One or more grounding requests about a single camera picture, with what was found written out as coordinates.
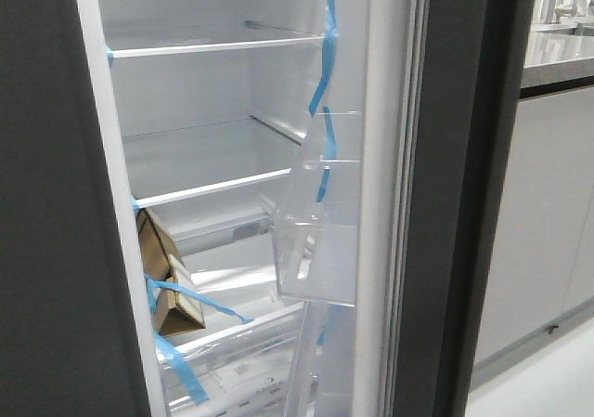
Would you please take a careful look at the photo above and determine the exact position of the dark grey fridge door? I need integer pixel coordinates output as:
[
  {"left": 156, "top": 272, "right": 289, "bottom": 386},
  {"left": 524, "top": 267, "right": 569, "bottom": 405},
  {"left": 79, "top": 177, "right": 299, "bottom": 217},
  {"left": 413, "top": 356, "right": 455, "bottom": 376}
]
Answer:
[
  {"left": 352, "top": 0, "right": 533, "bottom": 416},
  {"left": 1, "top": 0, "right": 150, "bottom": 416}
]

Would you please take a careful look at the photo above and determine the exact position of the clear upper door bin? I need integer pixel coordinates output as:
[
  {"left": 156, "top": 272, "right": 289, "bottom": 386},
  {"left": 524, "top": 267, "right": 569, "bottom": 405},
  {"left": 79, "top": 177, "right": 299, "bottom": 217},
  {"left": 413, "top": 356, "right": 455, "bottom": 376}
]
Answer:
[{"left": 272, "top": 111, "right": 362, "bottom": 306}]

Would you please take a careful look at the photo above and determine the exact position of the clear door bin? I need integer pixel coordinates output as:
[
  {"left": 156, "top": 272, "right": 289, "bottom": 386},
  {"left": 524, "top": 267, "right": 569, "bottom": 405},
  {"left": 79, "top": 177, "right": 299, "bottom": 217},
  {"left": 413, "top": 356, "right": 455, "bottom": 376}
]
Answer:
[
  {"left": 272, "top": 111, "right": 362, "bottom": 306},
  {"left": 284, "top": 302, "right": 355, "bottom": 417}
]

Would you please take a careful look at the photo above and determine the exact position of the blue tape on door bin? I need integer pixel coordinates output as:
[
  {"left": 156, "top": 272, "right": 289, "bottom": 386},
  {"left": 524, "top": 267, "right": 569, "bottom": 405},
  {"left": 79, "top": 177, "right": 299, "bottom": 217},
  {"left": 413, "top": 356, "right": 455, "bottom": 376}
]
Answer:
[{"left": 316, "top": 106, "right": 338, "bottom": 202}]

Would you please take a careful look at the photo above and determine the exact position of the lower glass fridge shelf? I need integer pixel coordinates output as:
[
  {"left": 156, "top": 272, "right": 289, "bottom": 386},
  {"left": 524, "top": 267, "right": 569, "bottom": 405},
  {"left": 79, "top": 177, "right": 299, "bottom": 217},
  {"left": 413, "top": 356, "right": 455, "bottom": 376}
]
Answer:
[{"left": 123, "top": 119, "right": 298, "bottom": 207}]

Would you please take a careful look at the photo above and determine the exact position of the glass fridge shelf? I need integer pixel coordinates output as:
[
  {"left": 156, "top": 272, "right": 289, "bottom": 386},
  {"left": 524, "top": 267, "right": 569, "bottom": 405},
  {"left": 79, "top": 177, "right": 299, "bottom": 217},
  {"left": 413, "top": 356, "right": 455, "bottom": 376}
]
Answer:
[
  {"left": 106, "top": 20, "right": 324, "bottom": 59},
  {"left": 123, "top": 119, "right": 298, "bottom": 207}
]

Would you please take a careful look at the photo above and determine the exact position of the clear lower door bin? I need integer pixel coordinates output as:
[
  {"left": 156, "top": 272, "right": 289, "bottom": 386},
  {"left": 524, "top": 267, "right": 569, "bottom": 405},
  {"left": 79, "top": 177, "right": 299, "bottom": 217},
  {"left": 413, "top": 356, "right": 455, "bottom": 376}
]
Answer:
[{"left": 284, "top": 302, "right": 355, "bottom": 417}]

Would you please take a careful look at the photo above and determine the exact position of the upper glass fridge shelf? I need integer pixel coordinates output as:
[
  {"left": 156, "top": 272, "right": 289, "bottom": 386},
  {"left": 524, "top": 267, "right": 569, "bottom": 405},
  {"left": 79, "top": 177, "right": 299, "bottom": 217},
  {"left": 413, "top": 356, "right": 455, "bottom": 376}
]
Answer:
[{"left": 106, "top": 20, "right": 324, "bottom": 59}]

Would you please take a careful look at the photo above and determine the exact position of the light grey cabinet door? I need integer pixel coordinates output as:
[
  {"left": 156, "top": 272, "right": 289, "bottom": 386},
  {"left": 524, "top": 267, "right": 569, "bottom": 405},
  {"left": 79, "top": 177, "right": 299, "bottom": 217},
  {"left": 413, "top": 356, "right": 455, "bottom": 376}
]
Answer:
[{"left": 475, "top": 87, "right": 593, "bottom": 363}]

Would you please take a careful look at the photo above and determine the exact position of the long blue tape strip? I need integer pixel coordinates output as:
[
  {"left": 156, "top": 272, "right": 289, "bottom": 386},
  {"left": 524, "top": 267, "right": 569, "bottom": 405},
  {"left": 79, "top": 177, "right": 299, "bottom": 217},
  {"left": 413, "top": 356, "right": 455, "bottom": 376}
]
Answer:
[{"left": 308, "top": 0, "right": 339, "bottom": 117}]

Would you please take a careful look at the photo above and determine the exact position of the brown cardboard box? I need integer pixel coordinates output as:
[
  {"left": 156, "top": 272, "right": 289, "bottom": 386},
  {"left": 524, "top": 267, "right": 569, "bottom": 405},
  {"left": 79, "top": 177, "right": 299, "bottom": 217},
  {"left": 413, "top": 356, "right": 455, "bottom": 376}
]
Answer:
[{"left": 136, "top": 209, "right": 206, "bottom": 336}]

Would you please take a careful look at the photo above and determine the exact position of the blue tape over cardboard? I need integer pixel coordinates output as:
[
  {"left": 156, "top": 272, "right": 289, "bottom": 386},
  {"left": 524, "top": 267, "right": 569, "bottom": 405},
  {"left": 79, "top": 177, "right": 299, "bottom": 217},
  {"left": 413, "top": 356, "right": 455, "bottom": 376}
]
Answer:
[{"left": 144, "top": 274, "right": 253, "bottom": 324}]

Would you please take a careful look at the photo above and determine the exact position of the clear crisper drawer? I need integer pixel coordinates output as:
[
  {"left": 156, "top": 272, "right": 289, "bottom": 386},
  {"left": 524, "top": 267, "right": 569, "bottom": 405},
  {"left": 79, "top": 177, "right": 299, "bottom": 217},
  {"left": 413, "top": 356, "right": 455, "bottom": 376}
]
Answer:
[{"left": 155, "top": 267, "right": 307, "bottom": 417}]

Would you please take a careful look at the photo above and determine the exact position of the blue tape on drawer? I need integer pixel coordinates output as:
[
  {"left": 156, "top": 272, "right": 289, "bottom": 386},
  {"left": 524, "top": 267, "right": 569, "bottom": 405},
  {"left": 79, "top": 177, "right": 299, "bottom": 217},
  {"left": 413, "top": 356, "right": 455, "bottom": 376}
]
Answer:
[{"left": 154, "top": 332, "right": 209, "bottom": 404}]

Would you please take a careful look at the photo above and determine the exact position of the grey kitchen countertop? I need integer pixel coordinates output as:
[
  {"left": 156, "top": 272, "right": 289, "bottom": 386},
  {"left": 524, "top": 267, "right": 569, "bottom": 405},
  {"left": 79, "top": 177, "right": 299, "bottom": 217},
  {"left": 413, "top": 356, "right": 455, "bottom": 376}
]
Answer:
[{"left": 521, "top": 23, "right": 593, "bottom": 89}]

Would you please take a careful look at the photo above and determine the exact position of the chrome kitchen faucet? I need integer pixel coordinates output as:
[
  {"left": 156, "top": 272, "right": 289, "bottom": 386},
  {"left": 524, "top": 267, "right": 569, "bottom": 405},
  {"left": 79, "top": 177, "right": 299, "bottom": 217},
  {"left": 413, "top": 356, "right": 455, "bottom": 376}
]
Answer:
[{"left": 544, "top": 0, "right": 578, "bottom": 24}]

